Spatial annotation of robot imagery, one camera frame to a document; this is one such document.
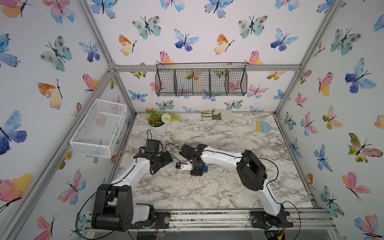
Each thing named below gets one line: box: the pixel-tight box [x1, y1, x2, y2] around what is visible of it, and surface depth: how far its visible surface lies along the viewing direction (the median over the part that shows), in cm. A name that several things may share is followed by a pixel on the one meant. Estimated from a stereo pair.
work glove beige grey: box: [200, 108, 232, 121], surface depth 121 cm
